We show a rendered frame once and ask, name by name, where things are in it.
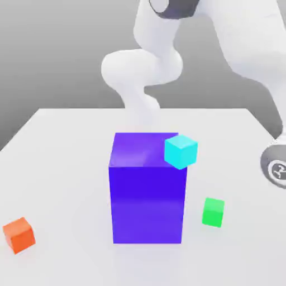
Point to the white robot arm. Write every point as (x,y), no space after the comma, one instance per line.
(154,62)

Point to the small cyan cube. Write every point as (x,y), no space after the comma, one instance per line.
(180,152)

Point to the small green cube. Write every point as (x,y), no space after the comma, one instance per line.
(213,212)

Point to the small orange cube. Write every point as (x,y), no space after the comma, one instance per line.
(19,235)

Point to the large purple box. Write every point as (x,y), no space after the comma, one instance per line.
(147,201)

